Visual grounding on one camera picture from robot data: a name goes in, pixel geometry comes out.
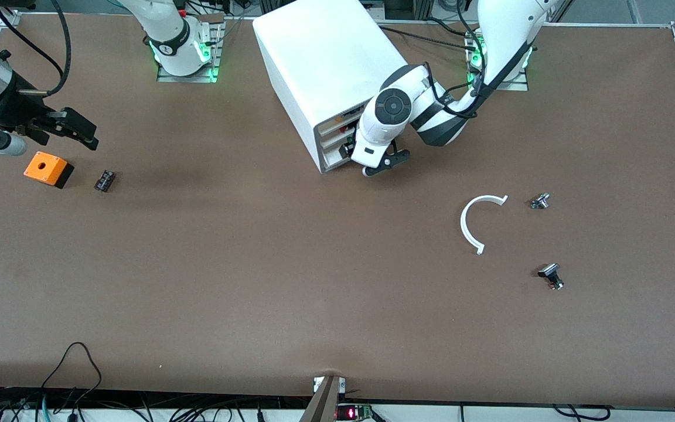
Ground black pushbutton with square white cap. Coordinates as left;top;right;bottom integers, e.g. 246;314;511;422
537;263;565;291

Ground small device with red display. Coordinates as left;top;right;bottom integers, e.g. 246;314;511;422
336;403;373;421

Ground orange button enclosure box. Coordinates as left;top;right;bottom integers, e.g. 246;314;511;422
23;151;74;189

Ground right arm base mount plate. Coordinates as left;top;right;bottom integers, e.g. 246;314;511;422
156;23;226;84

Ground white semicircular plastic bracket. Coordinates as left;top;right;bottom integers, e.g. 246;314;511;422
460;195;509;256

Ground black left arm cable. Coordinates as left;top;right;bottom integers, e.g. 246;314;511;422
425;0;493;119

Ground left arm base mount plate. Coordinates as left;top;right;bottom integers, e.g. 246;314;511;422
465;30;530;91

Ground black looped cable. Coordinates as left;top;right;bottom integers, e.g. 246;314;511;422
42;342;103;405

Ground metal camera post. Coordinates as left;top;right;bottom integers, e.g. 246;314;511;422
299;375;347;422

